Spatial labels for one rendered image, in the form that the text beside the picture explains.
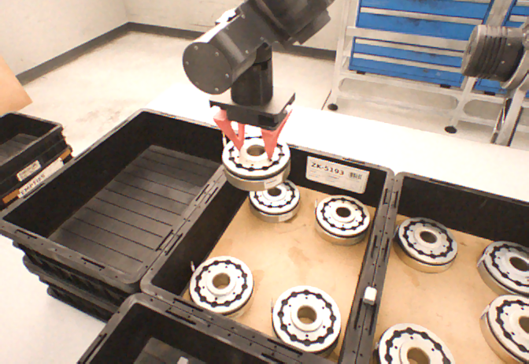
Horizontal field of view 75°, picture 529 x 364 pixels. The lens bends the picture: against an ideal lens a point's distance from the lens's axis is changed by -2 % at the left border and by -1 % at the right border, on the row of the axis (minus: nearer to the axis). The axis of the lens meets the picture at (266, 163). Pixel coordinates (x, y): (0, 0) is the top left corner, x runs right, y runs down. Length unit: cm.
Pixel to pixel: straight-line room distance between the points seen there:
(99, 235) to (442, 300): 63
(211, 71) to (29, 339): 65
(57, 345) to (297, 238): 49
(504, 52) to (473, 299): 92
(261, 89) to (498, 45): 109
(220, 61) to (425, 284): 51
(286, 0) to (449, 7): 206
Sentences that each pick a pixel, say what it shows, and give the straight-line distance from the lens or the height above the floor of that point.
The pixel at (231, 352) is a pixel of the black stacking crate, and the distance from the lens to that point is 50.
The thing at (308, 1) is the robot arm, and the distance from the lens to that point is 38.
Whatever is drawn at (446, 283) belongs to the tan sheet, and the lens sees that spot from 70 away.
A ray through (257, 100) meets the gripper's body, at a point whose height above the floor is 115.
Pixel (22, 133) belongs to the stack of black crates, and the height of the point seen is 49.
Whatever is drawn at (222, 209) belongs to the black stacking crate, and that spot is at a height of 88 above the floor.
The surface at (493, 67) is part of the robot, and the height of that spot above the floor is 87.
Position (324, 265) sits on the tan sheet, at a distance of 66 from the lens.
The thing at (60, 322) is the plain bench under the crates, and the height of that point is 70.
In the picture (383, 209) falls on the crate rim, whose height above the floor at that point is 93.
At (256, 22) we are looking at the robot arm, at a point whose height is 125.
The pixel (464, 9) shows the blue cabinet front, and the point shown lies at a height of 78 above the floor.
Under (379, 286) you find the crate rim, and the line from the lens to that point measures 53.
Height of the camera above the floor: 137
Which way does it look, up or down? 40 degrees down
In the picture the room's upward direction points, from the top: straight up
